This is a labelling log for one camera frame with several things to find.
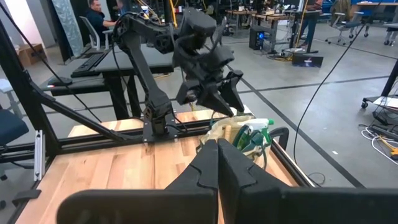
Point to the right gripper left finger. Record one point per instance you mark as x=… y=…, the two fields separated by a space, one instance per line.
x=155 y=205

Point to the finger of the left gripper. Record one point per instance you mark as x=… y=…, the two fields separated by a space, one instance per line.
x=211 y=96
x=234 y=84

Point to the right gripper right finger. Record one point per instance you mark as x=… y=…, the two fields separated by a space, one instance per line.
x=280 y=205

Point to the green spray bottle white head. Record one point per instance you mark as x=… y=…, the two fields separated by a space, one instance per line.
x=255 y=124

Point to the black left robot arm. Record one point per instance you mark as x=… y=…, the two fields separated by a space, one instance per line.
x=140 y=62

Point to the computer tower blue light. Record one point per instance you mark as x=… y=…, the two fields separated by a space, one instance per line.
x=259 y=39

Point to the black desk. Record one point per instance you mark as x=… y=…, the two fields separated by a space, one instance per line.
x=149 y=59

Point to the black floor box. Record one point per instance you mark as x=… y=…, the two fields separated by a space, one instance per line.
x=308 y=60

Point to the wooden work tables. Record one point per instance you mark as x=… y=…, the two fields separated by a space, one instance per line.
x=273 y=17

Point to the black keyboard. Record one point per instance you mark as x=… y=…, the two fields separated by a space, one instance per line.
x=90 y=63

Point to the white chair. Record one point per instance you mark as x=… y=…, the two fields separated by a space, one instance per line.
x=93 y=35

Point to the grey office chair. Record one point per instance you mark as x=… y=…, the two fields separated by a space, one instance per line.
x=345 y=25

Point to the grey mottled panel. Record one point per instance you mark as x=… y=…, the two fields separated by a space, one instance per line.
x=68 y=25

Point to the black computer mouse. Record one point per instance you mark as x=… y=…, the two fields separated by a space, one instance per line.
x=60 y=81

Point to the black stand leg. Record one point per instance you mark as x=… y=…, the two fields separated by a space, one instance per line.
x=390 y=84

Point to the cardboard box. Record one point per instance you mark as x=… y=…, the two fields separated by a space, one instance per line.
x=31 y=54

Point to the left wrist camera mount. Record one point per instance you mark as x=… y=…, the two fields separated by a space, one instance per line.
x=200 y=23

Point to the silver metal bracket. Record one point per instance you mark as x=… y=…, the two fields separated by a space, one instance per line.
x=39 y=155

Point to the black aluminium rig frame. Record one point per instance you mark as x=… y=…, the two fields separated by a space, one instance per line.
x=34 y=109

